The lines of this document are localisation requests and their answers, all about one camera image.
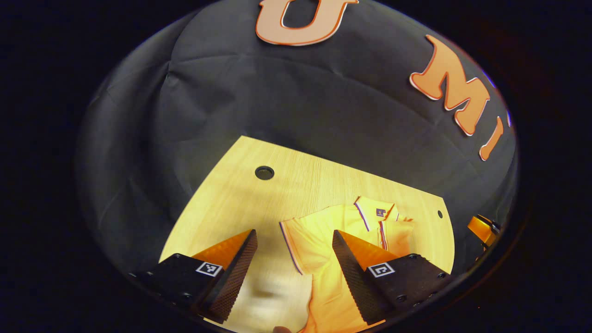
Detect orange-yellow polo T-shirt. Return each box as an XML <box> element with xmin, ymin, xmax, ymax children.
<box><xmin>279</xmin><ymin>196</ymin><xmax>414</xmax><ymax>333</ymax></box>

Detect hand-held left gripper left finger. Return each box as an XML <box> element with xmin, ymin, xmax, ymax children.
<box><xmin>129</xmin><ymin>229</ymin><xmax>258</xmax><ymax>324</ymax></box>

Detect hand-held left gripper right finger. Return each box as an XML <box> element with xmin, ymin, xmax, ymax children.
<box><xmin>332</xmin><ymin>230</ymin><xmax>452</xmax><ymax>326</ymax></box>

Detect black backdrop cloth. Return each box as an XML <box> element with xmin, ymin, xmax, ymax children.
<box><xmin>76</xmin><ymin>0</ymin><xmax>518</xmax><ymax>296</ymax></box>

